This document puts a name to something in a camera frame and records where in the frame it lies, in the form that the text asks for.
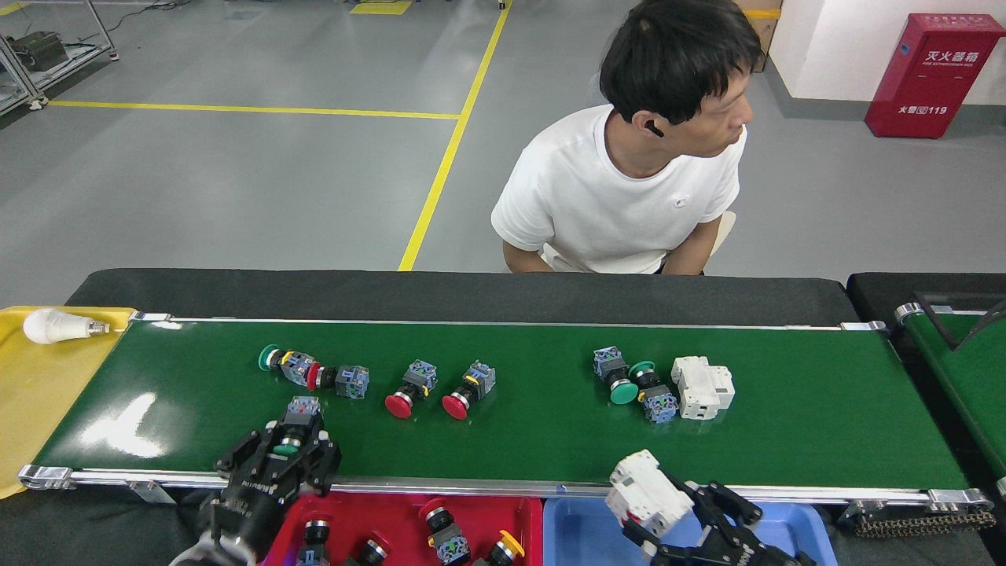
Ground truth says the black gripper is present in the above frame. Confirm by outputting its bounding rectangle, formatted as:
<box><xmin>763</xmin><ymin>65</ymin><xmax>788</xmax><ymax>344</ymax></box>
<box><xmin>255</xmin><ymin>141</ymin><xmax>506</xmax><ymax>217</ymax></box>
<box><xmin>200</xmin><ymin>428</ymin><xmax>343</xmax><ymax>556</ymax></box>
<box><xmin>622</xmin><ymin>480</ymin><xmax>817</xmax><ymax>566</ymax></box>

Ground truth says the green push button switch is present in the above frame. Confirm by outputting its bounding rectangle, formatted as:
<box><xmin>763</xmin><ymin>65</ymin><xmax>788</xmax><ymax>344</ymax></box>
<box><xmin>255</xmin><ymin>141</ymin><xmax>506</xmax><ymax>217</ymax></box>
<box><xmin>629</xmin><ymin>360</ymin><xmax>679</xmax><ymax>425</ymax></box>
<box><xmin>593</xmin><ymin>346</ymin><xmax>640</xmax><ymax>406</ymax></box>
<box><xmin>271</xmin><ymin>395</ymin><xmax>325</xmax><ymax>458</ymax></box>
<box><xmin>258</xmin><ymin>344</ymin><xmax>317</xmax><ymax>388</ymax></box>

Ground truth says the white circuit breaker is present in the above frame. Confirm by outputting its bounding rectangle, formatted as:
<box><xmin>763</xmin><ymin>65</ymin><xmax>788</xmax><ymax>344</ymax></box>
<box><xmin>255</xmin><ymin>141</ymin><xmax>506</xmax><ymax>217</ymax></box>
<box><xmin>671</xmin><ymin>355</ymin><xmax>736</xmax><ymax>421</ymax></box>
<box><xmin>605</xmin><ymin>449</ymin><xmax>696</xmax><ymax>539</ymax></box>

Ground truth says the yellow push button switch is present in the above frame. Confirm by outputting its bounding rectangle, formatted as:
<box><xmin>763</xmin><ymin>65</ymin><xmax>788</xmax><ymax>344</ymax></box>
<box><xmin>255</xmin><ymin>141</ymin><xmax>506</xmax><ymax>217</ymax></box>
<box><xmin>475</xmin><ymin>529</ymin><xmax>526</xmax><ymax>566</ymax></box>

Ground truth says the green conveyor belt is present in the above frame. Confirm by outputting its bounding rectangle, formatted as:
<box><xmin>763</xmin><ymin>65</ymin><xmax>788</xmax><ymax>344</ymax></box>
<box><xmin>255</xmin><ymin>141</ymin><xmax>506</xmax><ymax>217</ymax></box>
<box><xmin>17</xmin><ymin>311</ymin><xmax>995</xmax><ymax>512</ymax></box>
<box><xmin>894</xmin><ymin>303</ymin><xmax>1006</xmax><ymax>496</ymax></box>

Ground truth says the yellow plastic tray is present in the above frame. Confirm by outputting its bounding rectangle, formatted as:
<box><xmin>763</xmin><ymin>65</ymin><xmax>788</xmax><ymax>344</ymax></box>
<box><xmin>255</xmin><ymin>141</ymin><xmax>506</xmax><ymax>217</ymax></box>
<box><xmin>0</xmin><ymin>305</ymin><xmax>136</xmax><ymax>500</ymax></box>

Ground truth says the blue plastic bin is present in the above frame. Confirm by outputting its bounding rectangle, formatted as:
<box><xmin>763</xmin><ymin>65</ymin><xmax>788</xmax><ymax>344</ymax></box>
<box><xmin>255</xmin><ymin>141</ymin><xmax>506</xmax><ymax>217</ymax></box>
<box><xmin>542</xmin><ymin>497</ymin><xmax>838</xmax><ymax>566</ymax></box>

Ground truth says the red plastic bin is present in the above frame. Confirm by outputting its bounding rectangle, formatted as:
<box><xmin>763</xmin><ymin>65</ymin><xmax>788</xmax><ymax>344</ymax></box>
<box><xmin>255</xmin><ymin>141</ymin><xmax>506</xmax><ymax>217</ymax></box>
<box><xmin>263</xmin><ymin>494</ymin><xmax>545</xmax><ymax>566</ymax></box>

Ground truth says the white light bulb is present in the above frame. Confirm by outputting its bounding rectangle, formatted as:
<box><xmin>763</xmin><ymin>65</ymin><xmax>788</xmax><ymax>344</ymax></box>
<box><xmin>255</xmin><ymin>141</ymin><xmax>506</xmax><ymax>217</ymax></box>
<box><xmin>22</xmin><ymin>308</ymin><xmax>111</xmax><ymax>345</ymax></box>

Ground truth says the person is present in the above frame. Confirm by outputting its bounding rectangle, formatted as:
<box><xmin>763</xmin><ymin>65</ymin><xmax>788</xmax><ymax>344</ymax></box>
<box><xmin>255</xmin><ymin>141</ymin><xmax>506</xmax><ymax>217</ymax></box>
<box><xmin>491</xmin><ymin>0</ymin><xmax>765</xmax><ymax>276</ymax></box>

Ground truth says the silver metal rack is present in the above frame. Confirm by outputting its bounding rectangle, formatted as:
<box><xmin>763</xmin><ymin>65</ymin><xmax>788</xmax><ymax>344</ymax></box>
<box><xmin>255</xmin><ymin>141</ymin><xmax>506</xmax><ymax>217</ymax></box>
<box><xmin>0</xmin><ymin>0</ymin><xmax>119</xmax><ymax>111</ymax></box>

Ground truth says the dark metal box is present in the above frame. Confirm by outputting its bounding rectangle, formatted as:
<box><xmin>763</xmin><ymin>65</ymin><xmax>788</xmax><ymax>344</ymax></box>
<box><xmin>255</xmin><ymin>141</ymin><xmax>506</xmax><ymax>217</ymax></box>
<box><xmin>8</xmin><ymin>31</ymin><xmax>70</xmax><ymax>73</ymax></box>

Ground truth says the brown cardboard box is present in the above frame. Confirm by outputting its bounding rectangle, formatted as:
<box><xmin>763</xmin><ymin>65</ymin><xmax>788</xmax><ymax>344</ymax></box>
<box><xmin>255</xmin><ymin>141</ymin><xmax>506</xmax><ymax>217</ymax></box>
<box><xmin>739</xmin><ymin>0</ymin><xmax>783</xmax><ymax>73</ymax></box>

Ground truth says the red fire extinguisher box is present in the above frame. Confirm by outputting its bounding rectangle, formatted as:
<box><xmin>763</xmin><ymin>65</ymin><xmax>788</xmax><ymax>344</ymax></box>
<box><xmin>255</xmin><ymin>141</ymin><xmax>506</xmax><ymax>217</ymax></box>
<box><xmin>865</xmin><ymin>13</ymin><xmax>1006</xmax><ymax>139</ymax></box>

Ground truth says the black cable drag chain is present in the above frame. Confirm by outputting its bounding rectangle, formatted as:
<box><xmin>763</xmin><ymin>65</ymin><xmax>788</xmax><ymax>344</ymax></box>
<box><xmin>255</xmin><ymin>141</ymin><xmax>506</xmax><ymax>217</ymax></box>
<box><xmin>853</xmin><ymin>511</ymin><xmax>997</xmax><ymax>538</ymax></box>

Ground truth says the black conveyor guide bracket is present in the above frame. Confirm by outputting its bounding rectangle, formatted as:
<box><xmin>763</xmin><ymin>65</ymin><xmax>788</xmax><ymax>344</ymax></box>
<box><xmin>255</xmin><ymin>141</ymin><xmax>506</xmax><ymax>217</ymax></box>
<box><xmin>912</xmin><ymin>292</ymin><xmax>1006</xmax><ymax>351</ymax></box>

